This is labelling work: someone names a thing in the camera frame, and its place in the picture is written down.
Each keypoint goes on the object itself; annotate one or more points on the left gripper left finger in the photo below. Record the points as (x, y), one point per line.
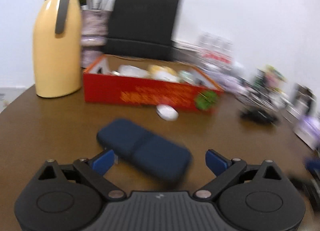
(92, 173)

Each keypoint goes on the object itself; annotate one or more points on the dark blue glasses case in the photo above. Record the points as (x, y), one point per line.
(145, 150)

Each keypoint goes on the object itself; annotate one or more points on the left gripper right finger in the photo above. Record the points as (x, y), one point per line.
(227, 172)

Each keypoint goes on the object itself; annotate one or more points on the black paper shopping bag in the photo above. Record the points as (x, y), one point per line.
(142, 29)

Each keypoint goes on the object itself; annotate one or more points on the colourful snack packet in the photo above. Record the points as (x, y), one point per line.
(274, 78)

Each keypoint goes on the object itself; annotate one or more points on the red cardboard box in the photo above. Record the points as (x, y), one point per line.
(102, 85)

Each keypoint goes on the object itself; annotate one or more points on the purple knitted scrunchie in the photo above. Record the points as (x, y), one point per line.
(229, 83)

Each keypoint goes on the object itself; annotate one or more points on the yellow thermos jug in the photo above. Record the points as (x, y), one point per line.
(57, 48)

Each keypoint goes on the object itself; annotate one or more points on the white sheep plush toy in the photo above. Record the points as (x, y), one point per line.
(162, 73)

